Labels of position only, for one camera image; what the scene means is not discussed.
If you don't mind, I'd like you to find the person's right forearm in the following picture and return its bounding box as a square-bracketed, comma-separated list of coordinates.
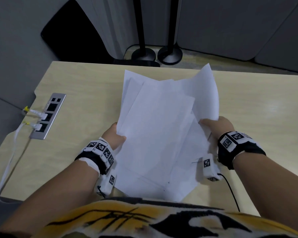
[232, 152, 298, 231]

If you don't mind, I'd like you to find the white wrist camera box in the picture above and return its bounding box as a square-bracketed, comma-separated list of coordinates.
[202, 154, 223, 182]
[96, 173, 116, 197]

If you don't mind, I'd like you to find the yellow black patterned shirt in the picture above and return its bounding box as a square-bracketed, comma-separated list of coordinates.
[32, 197, 298, 238]

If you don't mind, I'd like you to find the person's right hand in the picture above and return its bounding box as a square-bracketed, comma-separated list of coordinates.
[198, 116, 235, 141]

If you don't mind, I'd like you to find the person's left hand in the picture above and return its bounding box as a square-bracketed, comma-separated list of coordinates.
[100, 122, 127, 153]

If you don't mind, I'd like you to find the silver desk socket panel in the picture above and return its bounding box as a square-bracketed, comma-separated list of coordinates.
[29, 93, 67, 140]

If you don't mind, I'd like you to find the person's left forearm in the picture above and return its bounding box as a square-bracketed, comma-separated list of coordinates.
[0, 156, 101, 238]

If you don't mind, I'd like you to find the black marker wristband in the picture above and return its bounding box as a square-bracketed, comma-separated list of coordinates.
[217, 131, 267, 170]
[74, 137, 115, 175]

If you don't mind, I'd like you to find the black chair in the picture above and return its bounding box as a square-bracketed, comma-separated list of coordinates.
[40, 0, 115, 64]

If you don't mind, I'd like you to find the stack of white paper sheets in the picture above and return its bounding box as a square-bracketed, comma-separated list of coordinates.
[113, 63, 220, 202]

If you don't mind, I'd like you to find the thin black cable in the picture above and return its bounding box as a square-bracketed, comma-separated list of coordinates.
[217, 173, 241, 212]

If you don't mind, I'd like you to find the white cable with yellow tag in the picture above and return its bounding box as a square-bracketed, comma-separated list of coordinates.
[0, 121, 43, 204]
[22, 106, 50, 121]

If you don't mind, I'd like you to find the black stand with round base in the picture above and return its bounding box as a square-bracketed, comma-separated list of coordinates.
[131, 0, 156, 62]
[157, 0, 183, 65]

